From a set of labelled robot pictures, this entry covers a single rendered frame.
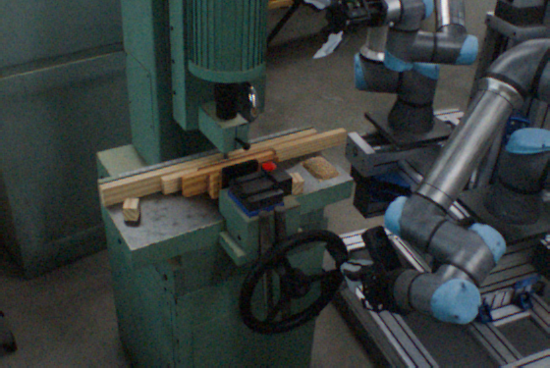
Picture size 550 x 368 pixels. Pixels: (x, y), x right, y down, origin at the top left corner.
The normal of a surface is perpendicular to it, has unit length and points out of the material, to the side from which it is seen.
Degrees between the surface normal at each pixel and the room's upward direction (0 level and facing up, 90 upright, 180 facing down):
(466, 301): 60
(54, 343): 0
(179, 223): 0
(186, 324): 90
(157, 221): 0
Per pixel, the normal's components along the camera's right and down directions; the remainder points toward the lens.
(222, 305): 0.52, 0.49
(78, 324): 0.05, -0.83
